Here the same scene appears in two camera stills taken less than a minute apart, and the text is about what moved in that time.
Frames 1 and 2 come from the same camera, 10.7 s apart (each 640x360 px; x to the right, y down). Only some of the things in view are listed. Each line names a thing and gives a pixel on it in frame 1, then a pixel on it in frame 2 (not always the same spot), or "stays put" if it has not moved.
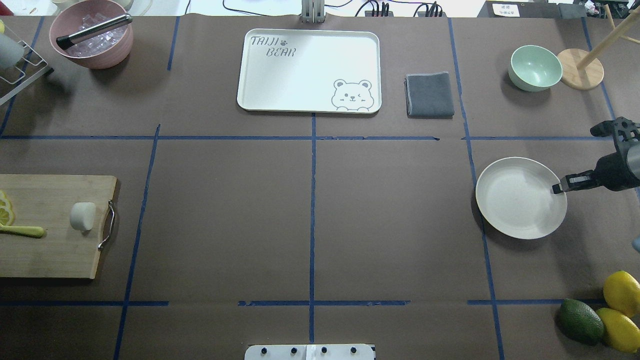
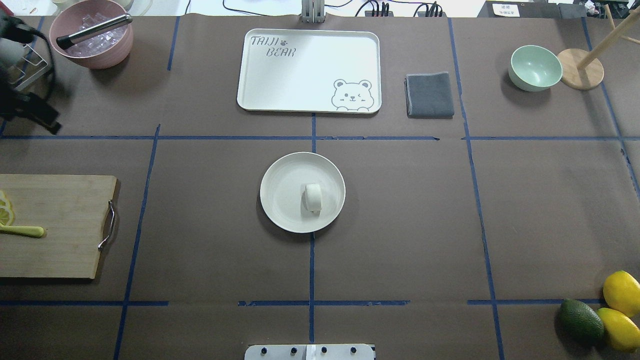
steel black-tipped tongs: (63, 42) stays put
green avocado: (581, 322) stays put
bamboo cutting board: (46, 201) stays put
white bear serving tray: (311, 71) stays put
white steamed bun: (82, 215) to (311, 200)
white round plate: (514, 196) to (280, 191)
